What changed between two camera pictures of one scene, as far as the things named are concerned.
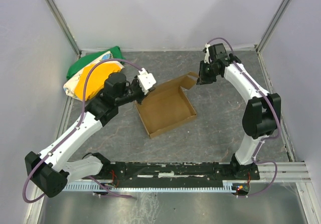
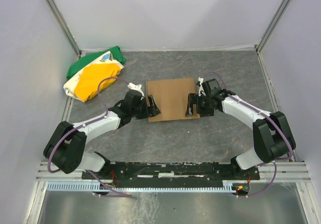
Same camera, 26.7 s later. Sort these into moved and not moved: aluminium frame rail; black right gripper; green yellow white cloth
Moved: black right gripper
Not moved: aluminium frame rail; green yellow white cloth
